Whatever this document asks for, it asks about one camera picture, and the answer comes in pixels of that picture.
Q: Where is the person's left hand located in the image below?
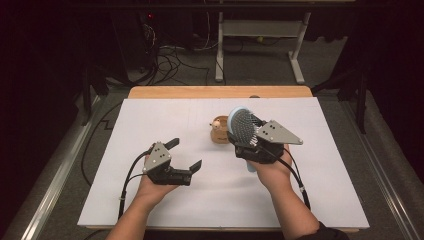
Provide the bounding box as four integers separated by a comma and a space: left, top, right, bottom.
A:
135, 154, 180, 206

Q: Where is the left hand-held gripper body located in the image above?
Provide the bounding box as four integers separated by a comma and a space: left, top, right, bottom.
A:
142, 141, 194, 187

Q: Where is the tangle of black floor cables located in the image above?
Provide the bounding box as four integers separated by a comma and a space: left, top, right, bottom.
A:
143, 19, 228, 86

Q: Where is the hand-held gripper black cable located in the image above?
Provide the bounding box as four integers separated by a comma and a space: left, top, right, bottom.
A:
258, 144, 312, 212
117, 149, 155, 220

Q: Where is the light blue hairbrush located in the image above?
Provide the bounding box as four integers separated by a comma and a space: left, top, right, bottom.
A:
227, 105, 264, 174

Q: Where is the person's right hand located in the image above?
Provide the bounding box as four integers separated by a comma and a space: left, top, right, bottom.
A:
248, 143, 294, 193

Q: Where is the metal floor rail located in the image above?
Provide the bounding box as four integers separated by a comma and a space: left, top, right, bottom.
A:
19, 95, 102, 240
339, 99, 424, 240

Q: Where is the right hand-held gripper black cable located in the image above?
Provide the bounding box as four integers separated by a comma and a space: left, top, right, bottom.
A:
258, 144, 312, 212

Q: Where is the white table mat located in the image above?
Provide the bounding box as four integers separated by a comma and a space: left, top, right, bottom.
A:
77, 97, 370, 230

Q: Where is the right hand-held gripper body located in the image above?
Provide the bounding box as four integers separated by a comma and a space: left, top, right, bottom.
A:
234, 119, 304, 165

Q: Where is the white metal desk frame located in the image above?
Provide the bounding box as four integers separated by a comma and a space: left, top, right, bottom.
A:
214, 11, 313, 85

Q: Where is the person's dark sleeve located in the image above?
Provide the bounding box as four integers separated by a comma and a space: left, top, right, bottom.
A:
295, 220, 350, 240

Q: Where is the black stand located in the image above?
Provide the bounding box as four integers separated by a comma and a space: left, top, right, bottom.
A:
81, 66, 110, 126
311, 63, 370, 135

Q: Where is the black computer tower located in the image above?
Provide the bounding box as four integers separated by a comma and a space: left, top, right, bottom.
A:
111, 9, 158, 72

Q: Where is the white cable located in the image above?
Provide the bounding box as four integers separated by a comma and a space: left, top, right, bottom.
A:
203, 11, 221, 51

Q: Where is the left hand-held gripper black cable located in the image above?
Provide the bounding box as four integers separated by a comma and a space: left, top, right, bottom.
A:
117, 149, 155, 220

